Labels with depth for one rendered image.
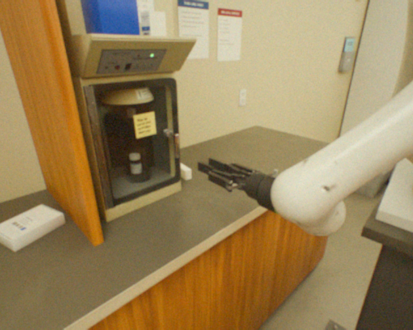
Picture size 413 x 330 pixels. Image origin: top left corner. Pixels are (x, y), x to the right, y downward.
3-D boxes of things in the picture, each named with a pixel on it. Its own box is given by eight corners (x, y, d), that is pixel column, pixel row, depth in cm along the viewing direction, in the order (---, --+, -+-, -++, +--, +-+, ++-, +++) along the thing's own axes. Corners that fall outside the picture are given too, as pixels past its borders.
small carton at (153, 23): (142, 36, 77) (139, 12, 75) (157, 36, 80) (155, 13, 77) (151, 36, 73) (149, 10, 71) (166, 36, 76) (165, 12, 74)
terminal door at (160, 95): (107, 209, 89) (84, 84, 73) (179, 180, 108) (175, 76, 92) (108, 210, 89) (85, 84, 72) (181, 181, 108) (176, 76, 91)
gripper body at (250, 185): (276, 171, 71) (248, 162, 78) (256, 181, 66) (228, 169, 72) (273, 196, 74) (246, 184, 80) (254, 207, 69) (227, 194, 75)
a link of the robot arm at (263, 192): (272, 222, 66) (292, 209, 71) (276, 179, 61) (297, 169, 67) (252, 213, 70) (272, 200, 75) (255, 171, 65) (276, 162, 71)
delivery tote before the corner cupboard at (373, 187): (319, 181, 322) (324, 156, 309) (335, 171, 347) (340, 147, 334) (374, 201, 281) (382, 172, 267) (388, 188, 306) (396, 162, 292)
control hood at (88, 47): (78, 76, 72) (70, 35, 67) (176, 70, 92) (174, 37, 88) (97, 80, 64) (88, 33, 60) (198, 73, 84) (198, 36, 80)
